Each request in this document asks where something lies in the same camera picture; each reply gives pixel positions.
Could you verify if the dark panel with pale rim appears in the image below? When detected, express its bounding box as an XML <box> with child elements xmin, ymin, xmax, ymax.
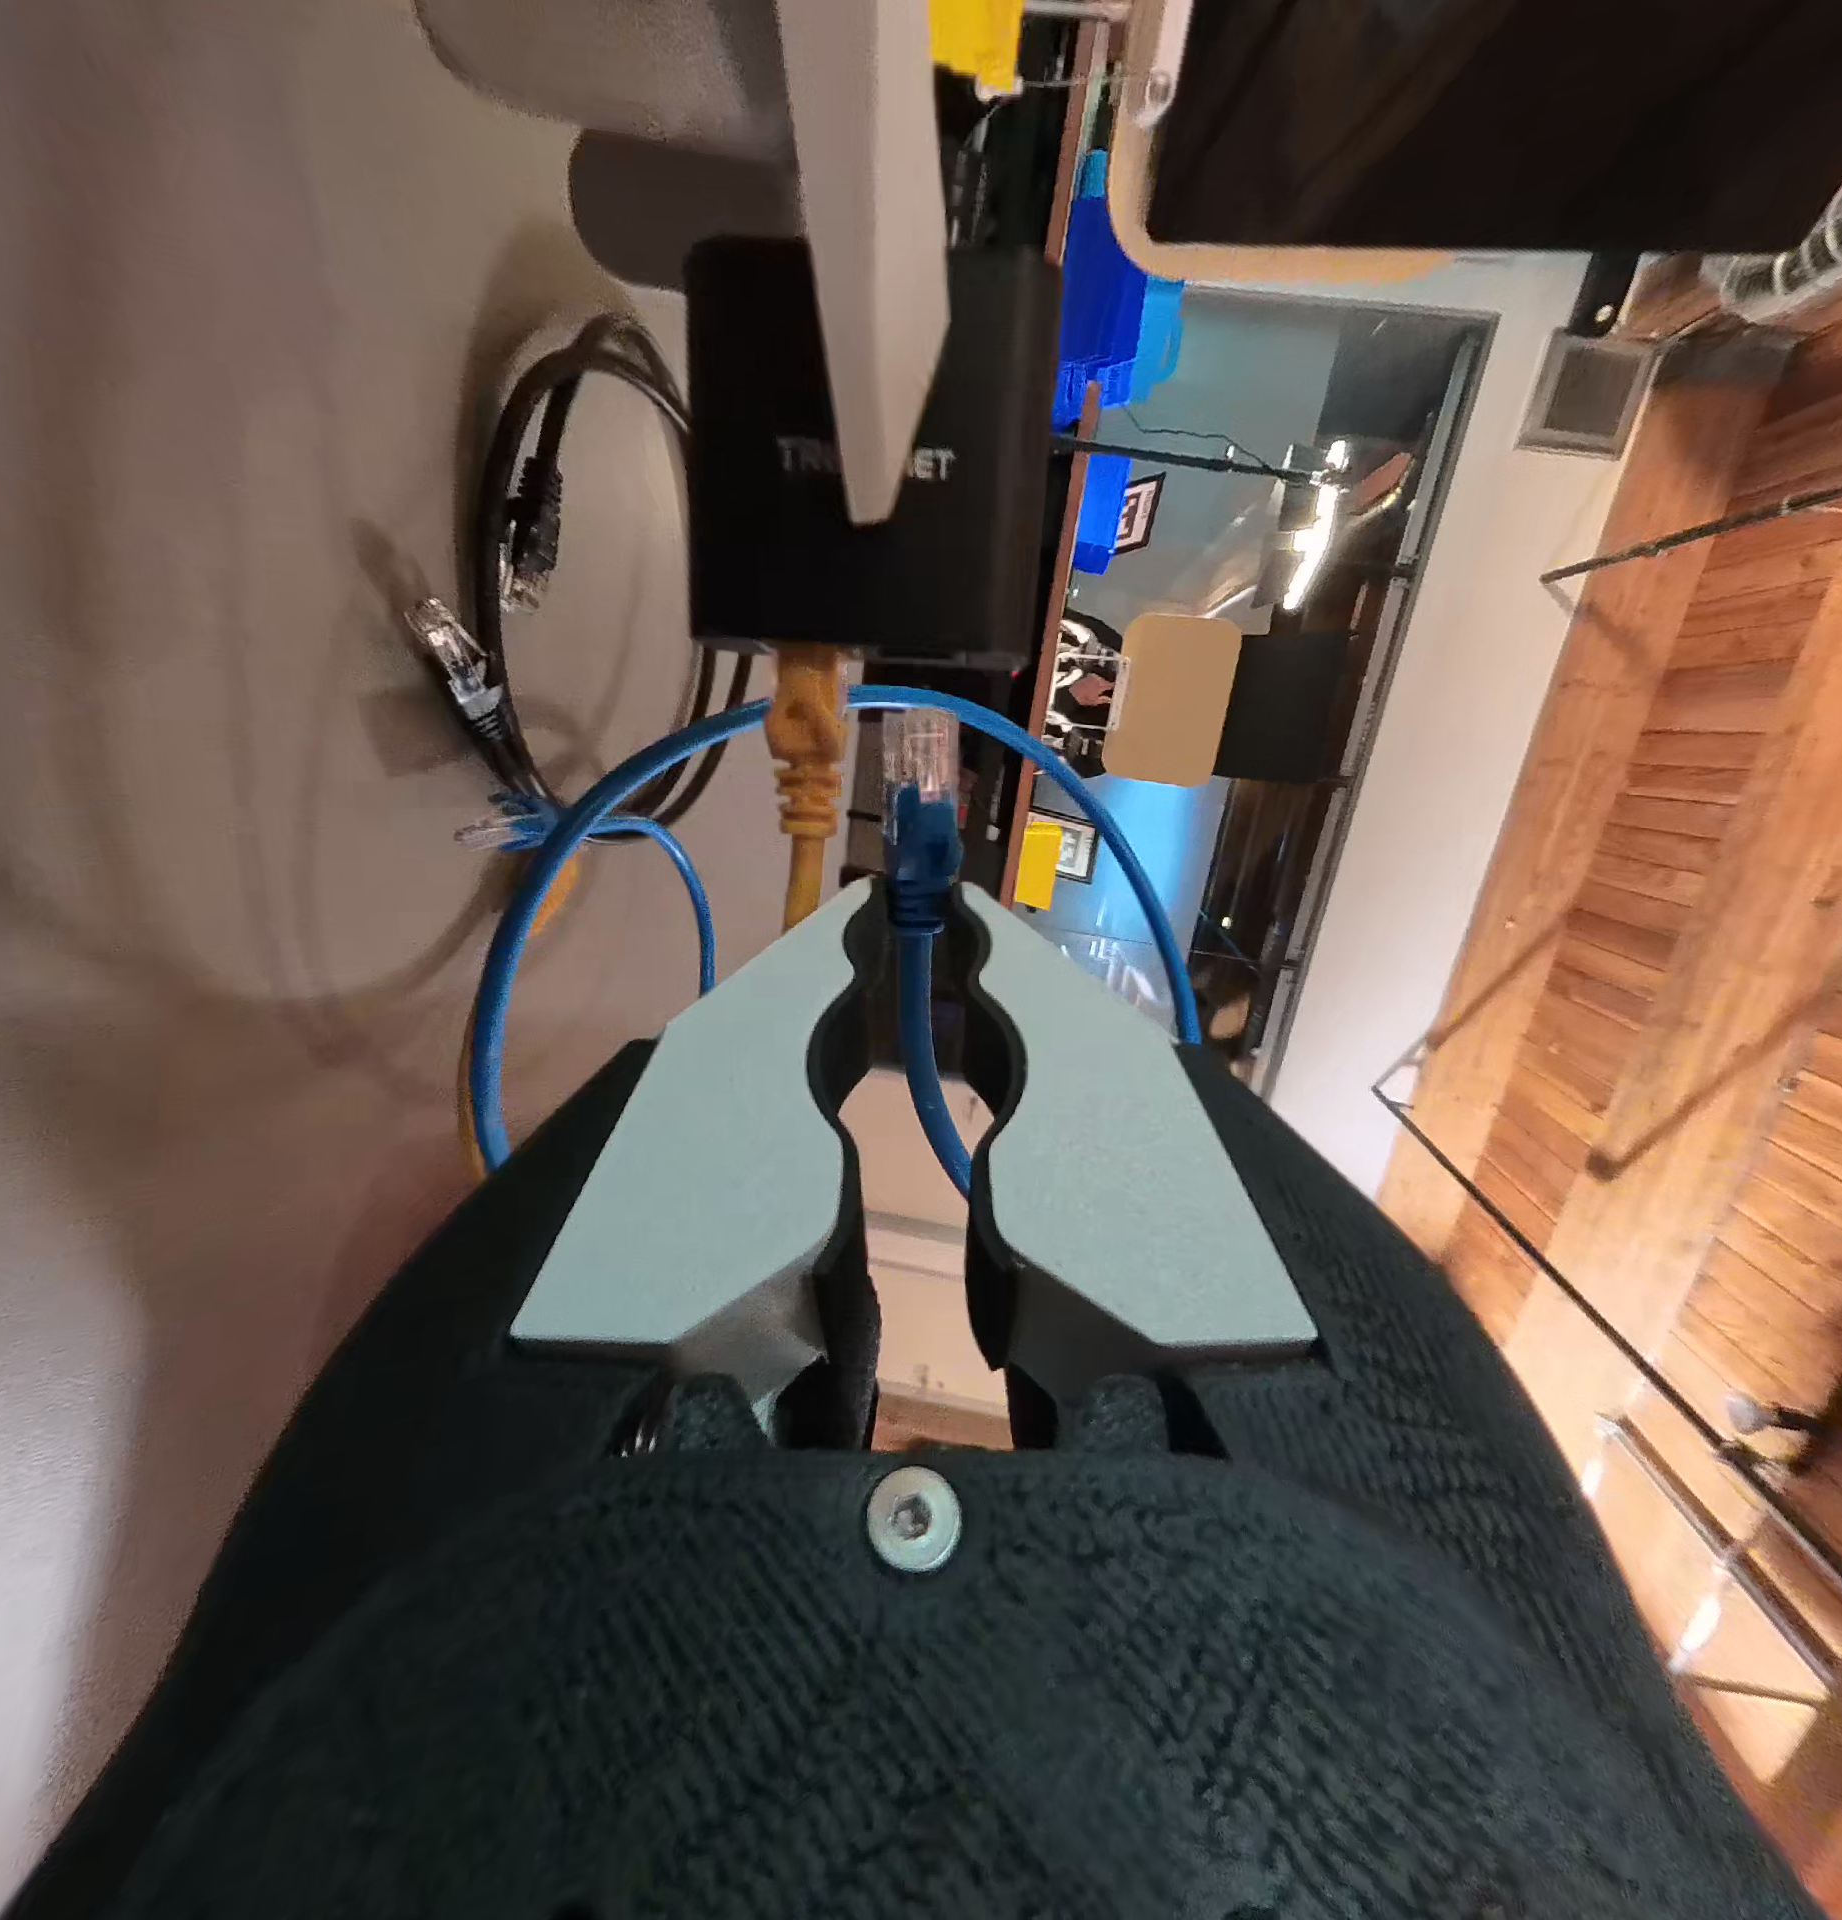
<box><xmin>1109</xmin><ymin>0</ymin><xmax>1842</xmax><ymax>290</ymax></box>

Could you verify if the black ethernet cable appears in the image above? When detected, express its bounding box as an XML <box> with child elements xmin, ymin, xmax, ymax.
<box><xmin>406</xmin><ymin>310</ymin><xmax>757</xmax><ymax>833</ymax></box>

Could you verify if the blue ethernet cable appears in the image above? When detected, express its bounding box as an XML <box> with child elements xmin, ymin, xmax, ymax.
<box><xmin>455</xmin><ymin>681</ymin><xmax>1205</xmax><ymax>1190</ymax></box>

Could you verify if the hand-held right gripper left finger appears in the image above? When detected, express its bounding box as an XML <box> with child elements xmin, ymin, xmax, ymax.
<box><xmin>506</xmin><ymin>880</ymin><xmax>883</xmax><ymax>1412</ymax></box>

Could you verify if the yellow ethernet cable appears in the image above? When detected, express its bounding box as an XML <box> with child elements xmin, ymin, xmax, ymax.
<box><xmin>461</xmin><ymin>644</ymin><xmax>851</xmax><ymax>1180</ymax></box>

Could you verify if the black network switch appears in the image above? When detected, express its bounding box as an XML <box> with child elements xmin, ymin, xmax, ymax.
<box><xmin>684</xmin><ymin>232</ymin><xmax>1070</xmax><ymax>663</ymax></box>

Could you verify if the wall vent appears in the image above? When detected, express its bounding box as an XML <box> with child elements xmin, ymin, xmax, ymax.
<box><xmin>1515</xmin><ymin>332</ymin><xmax>1660</xmax><ymax>455</ymax></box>

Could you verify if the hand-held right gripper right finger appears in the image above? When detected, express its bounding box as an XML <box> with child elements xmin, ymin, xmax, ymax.
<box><xmin>953</xmin><ymin>881</ymin><xmax>1324</xmax><ymax>1412</ymax></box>

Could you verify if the blue storage bin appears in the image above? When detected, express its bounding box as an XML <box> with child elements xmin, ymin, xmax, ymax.
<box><xmin>1054</xmin><ymin>151</ymin><xmax>1186</xmax><ymax>437</ymax></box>
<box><xmin>1070</xmin><ymin>454</ymin><xmax>1134</xmax><ymax>573</ymax></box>

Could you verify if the yellow storage bin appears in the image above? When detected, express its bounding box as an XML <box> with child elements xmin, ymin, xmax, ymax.
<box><xmin>928</xmin><ymin>0</ymin><xmax>1028</xmax><ymax>98</ymax></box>

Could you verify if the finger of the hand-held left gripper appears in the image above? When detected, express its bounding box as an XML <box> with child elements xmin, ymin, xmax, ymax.
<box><xmin>778</xmin><ymin>0</ymin><xmax>957</xmax><ymax>527</ymax></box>
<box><xmin>411</xmin><ymin>0</ymin><xmax>791</xmax><ymax>167</ymax></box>

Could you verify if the tan board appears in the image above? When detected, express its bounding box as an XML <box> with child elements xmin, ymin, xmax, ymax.
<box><xmin>1115</xmin><ymin>611</ymin><xmax>1246</xmax><ymax>786</ymax></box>

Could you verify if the black box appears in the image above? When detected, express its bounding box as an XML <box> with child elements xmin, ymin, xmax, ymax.
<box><xmin>1217</xmin><ymin>630</ymin><xmax>1368</xmax><ymax>783</ymax></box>

